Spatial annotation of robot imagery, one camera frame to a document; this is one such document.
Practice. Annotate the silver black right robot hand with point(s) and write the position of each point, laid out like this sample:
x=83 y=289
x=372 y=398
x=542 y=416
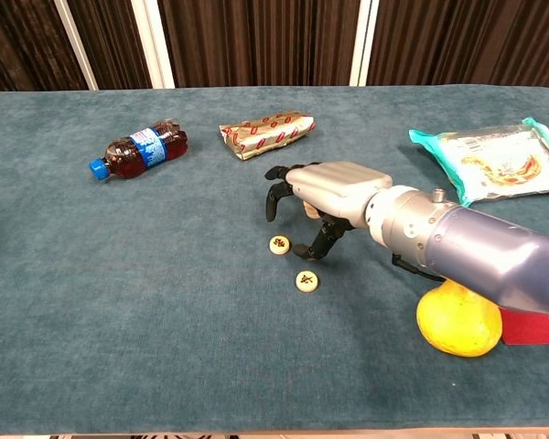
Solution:
x=334 y=187

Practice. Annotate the gold red snack packet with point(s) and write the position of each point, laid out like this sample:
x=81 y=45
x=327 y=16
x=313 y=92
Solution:
x=265 y=135

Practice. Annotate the teal edged food package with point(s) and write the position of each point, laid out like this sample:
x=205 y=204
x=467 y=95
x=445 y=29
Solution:
x=494 y=164

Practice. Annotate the dark brown curtain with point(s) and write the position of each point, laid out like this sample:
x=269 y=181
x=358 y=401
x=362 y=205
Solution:
x=256 y=41

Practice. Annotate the yellow pear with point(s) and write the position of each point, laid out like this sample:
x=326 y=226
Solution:
x=453 y=324

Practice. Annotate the cola bottle with blue label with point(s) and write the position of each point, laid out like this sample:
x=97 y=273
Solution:
x=137 y=151

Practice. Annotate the teal velvet tablecloth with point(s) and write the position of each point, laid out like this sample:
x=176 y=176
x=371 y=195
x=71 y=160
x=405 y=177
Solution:
x=119 y=274

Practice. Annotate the red envelope with gold seal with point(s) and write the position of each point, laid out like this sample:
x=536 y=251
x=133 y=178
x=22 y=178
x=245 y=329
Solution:
x=526 y=329

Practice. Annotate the wide white screen post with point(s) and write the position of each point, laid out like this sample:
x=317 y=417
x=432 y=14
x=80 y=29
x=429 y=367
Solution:
x=153 y=43
x=363 y=43

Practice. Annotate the thin white screen post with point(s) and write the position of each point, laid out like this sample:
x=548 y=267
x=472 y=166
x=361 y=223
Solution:
x=75 y=43

